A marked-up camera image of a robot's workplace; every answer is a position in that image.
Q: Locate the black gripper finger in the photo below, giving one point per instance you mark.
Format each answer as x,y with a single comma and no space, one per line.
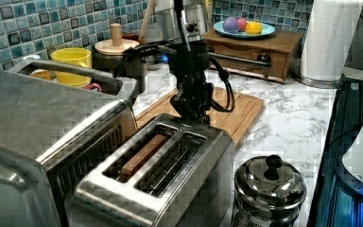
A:
204,117
186,114

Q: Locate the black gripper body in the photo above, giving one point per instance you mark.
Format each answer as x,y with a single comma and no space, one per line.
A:
188,66

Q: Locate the stainless steel two-slot toaster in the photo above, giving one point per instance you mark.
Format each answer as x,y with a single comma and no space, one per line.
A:
186,183

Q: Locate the toast slice in toaster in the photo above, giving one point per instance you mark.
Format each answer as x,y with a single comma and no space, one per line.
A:
141,157

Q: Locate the stainless steel toaster oven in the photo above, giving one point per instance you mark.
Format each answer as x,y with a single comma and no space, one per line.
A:
57,122

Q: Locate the bamboo cutting board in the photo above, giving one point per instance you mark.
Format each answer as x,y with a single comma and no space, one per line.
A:
237,124

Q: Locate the light blue plate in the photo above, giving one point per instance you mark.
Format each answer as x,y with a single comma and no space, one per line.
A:
266,31

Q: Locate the purple plush ball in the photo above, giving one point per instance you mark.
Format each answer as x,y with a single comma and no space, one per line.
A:
231,25

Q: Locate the pink plush strawberry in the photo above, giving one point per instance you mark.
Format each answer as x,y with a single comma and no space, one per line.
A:
242,23

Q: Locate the wooden pestle stick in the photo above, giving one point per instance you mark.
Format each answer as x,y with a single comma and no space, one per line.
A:
149,11

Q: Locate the orange toy fruit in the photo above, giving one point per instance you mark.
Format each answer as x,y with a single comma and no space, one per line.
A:
253,28

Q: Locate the dark canister with wooden lid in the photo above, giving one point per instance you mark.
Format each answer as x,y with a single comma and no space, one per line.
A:
109,53

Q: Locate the wooden drawer box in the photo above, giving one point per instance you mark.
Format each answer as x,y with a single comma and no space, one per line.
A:
271,57

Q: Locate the glass jar with metal lid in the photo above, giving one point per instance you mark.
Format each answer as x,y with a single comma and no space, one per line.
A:
268,192

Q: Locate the yellow ceramic mug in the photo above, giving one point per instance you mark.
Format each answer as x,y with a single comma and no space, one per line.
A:
74,56

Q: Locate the white paper towel roll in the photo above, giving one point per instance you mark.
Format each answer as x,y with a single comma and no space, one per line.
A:
327,43

